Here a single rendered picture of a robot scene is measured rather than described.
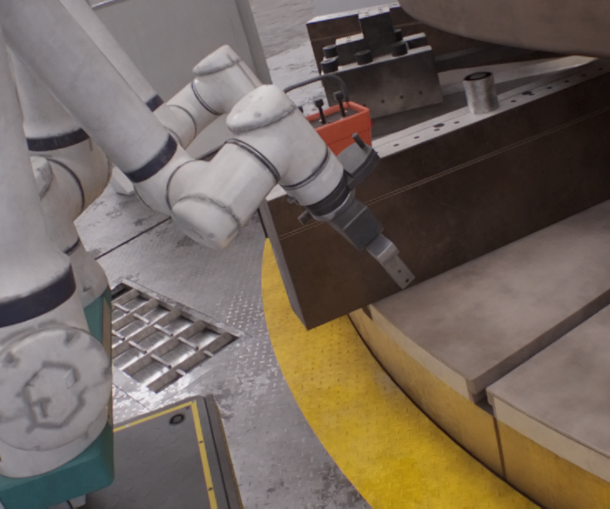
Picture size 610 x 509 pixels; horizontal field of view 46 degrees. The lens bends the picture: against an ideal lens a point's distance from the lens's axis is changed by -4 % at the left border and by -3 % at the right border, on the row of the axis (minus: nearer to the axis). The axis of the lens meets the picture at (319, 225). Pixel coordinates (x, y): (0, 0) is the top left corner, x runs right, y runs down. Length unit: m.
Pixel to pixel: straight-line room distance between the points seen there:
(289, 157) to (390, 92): 1.96
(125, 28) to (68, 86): 3.67
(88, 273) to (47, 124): 0.31
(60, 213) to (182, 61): 3.43
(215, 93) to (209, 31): 3.54
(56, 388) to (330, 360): 1.60
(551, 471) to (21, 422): 1.13
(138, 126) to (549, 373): 1.01
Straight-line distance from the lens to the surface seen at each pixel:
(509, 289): 1.91
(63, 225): 1.48
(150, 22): 4.74
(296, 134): 0.98
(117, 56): 1.34
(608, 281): 1.90
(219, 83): 1.41
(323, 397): 2.22
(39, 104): 1.56
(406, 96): 2.92
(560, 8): 1.78
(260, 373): 2.41
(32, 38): 0.97
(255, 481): 2.03
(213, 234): 0.93
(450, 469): 1.89
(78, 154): 1.57
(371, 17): 2.97
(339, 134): 1.80
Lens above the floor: 1.32
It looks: 24 degrees down
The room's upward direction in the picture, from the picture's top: 16 degrees counter-clockwise
